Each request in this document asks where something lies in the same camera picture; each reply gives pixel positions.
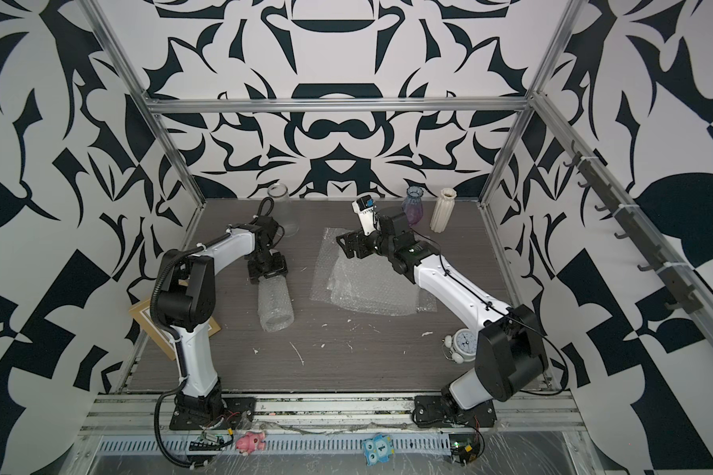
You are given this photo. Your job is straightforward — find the purple blue glass vase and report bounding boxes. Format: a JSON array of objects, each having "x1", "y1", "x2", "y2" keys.
[{"x1": 402, "y1": 185, "x2": 424, "y2": 227}]

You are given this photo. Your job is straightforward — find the bubble-wrapped roll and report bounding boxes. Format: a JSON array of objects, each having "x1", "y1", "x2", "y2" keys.
[{"x1": 257, "y1": 275, "x2": 295, "y2": 333}]

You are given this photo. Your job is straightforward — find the clear glass vase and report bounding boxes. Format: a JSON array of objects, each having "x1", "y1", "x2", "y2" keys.
[{"x1": 267, "y1": 183, "x2": 299, "y2": 238}]

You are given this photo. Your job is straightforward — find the white ribbed ceramic vase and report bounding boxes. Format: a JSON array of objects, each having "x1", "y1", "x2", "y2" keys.
[{"x1": 430, "y1": 188, "x2": 458, "y2": 234}]

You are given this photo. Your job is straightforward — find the bubble-wrapped cylinder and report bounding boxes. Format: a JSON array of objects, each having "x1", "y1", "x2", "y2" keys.
[{"x1": 327, "y1": 255, "x2": 419, "y2": 316}]

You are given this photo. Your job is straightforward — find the bubble wrap around vase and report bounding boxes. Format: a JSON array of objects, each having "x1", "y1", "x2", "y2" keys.
[{"x1": 310, "y1": 228, "x2": 438, "y2": 315}]

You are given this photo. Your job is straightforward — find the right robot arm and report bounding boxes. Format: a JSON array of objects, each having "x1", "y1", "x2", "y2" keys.
[{"x1": 336, "y1": 208, "x2": 557, "y2": 411}]

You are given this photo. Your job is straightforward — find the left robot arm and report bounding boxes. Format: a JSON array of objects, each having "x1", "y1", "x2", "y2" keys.
[{"x1": 150, "y1": 197, "x2": 287, "y2": 426}]

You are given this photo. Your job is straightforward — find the white alarm clock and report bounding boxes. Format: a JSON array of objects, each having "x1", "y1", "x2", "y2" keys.
[{"x1": 443, "y1": 329, "x2": 477, "y2": 364}]

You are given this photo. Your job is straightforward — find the pink toy figure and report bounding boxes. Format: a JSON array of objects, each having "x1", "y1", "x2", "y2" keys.
[{"x1": 236, "y1": 431, "x2": 267, "y2": 456}]

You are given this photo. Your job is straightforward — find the left circuit board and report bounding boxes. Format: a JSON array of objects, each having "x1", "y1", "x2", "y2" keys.
[{"x1": 188, "y1": 431, "x2": 235, "y2": 451}]

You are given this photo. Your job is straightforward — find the circuit board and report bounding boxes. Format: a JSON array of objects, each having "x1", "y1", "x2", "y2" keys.
[
  {"x1": 188, "y1": 431, "x2": 235, "y2": 451},
  {"x1": 450, "y1": 433, "x2": 485, "y2": 466}
]

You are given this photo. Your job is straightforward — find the blue toy figure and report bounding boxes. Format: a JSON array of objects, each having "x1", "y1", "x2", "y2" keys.
[{"x1": 362, "y1": 435, "x2": 394, "y2": 466}]

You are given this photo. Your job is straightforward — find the right circuit board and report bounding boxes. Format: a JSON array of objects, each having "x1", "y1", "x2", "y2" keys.
[{"x1": 450, "y1": 433, "x2": 485, "y2": 466}]

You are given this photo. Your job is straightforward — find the wooden picture frame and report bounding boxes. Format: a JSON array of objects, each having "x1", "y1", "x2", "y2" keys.
[{"x1": 129, "y1": 300, "x2": 221, "y2": 361}]

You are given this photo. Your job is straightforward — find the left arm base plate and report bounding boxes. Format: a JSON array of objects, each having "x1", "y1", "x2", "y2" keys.
[{"x1": 168, "y1": 395, "x2": 257, "y2": 431}]

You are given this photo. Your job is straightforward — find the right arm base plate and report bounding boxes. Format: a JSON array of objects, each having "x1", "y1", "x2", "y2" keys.
[{"x1": 411, "y1": 394, "x2": 497, "y2": 429}]

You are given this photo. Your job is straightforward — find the white perforated cable duct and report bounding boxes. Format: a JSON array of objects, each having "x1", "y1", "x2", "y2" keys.
[{"x1": 97, "y1": 433, "x2": 452, "y2": 456}]

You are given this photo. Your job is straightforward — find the black corrugated cable hose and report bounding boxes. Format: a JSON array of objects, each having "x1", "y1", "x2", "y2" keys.
[{"x1": 153, "y1": 385, "x2": 215, "y2": 470}]

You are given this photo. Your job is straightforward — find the black hook rail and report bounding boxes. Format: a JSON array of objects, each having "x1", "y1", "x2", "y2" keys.
[{"x1": 566, "y1": 152, "x2": 705, "y2": 315}]

